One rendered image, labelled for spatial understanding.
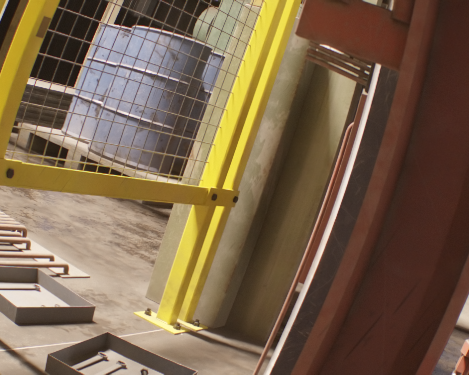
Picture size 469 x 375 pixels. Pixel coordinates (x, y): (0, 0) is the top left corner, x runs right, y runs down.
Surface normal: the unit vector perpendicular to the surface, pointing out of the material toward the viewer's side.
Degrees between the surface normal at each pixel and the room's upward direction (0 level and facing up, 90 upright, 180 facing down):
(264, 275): 90
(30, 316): 90
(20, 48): 90
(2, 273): 90
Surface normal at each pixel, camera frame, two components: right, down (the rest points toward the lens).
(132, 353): -0.25, 0.00
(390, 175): 0.85, 0.32
